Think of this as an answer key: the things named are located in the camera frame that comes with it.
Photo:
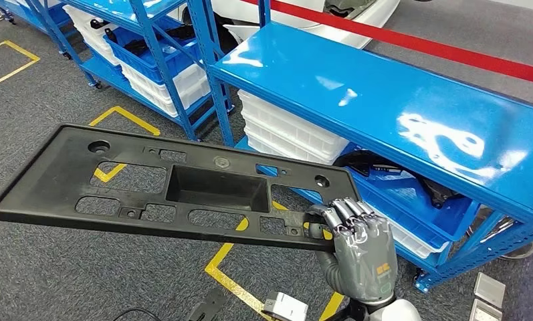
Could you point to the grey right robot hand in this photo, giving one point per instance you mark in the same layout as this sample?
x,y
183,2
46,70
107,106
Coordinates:
x,y
368,266

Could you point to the black plastic plate bracket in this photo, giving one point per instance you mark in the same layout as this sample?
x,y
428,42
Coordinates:
x,y
49,186

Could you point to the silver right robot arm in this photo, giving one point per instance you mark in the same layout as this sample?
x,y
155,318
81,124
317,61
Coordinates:
x,y
403,312

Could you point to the black curved trim part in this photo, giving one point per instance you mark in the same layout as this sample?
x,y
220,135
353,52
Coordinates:
x,y
137,44
363,164
98,23
439,195

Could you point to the blue metal shelf rack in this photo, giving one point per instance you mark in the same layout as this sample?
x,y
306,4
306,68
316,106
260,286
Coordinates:
x,y
49,13
337,75
100,71

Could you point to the blue plastic bin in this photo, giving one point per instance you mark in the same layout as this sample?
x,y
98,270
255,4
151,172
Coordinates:
x,y
417,221
160,66

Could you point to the silver floor socket box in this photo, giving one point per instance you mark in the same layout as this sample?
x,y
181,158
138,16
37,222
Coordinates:
x,y
490,290
485,312

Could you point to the red barrier belt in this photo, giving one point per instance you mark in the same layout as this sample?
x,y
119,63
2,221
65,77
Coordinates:
x,y
425,48

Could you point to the white car body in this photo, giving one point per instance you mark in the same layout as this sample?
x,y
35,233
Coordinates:
x,y
257,24

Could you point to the dark grey bracket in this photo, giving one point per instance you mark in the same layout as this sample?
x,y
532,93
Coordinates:
x,y
213,305

